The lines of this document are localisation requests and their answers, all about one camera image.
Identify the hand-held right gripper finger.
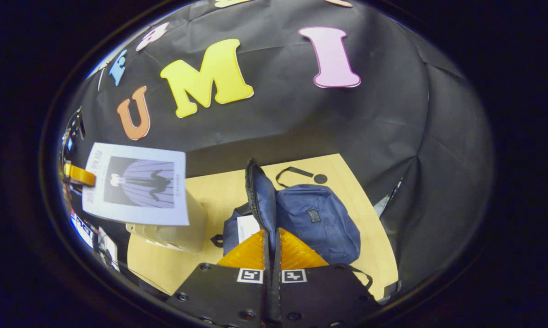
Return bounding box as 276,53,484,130
167,228,274,328
274,228,381,328

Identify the blue grey cover book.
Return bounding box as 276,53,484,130
82,142,190,227

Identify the white cover book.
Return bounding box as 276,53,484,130
237,215,261,244

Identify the blue schoolbag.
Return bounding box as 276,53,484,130
210,159,374,290

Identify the cream plastic bookshelf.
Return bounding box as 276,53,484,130
126,189,207,253

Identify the blue white printed banner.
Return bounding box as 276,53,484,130
70,212,96,249

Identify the black backdrop cloth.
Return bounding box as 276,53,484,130
62,0,495,292

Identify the black loop strap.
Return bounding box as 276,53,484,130
275,166,328,188

